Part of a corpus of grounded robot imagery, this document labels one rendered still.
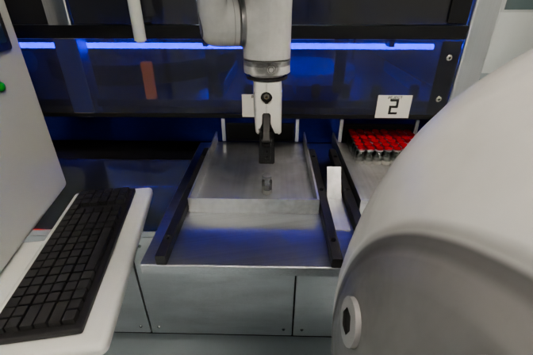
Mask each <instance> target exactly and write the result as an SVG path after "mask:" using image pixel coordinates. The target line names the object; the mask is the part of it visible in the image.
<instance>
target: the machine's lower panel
mask: <svg viewBox="0 0 533 355"><path fill-rule="evenodd" d="M51 230H52V229H33V230H32V231H31V232H30V234H29V235H28V237H27V238H26V239H25V241H24V242H38V241H44V240H45V239H46V238H47V236H48V234H49V233H50V231H51ZM155 233H156V231H143V232H142V235H141V238H140V243H139V246H138V249H137V252H136V256H135V260H134V262H135V265H134V262H133V266H132V271H131V273H130V277H129V280H128V285H127V288H126V291H125V296H124V299H123V302H122V305H121V309H120V313H119V315H118V319H117V324H116V326H115V330H114V331H115V332H151V330H152V332H153V333H188V334H260V335H292V321H293V335H297V336H332V312H333V306H334V300H335V294H336V287H337V283H338V279H339V277H309V276H297V279H296V292H295V306H294V319H293V294H294V280H295V276H264V275H220V274H176V273H142V272H141V269H140V263H141V261H142V259H143V257H144V255H145V253H146V251H147V249H148V247H149V245H150V243H151V241H152V239H153V237H154V235H155ZM135 266H136V267H135ZM136 272H137V273H136ZM137 275H138V276H137ZM138 278H139V280H138ZM139 282H140V283H139ZM140 287H141V288H140ZM141 290H142V291H141ZM142 293H143V295H142ZM143 297H144V298H143ZM145 305H146V307H145ZM146 308H147V310H146ZM147 312H148V313H147ZM148 318H149V319H148ZM149 321H150V322H149ZM150 324H151V325H150Z"/></svg>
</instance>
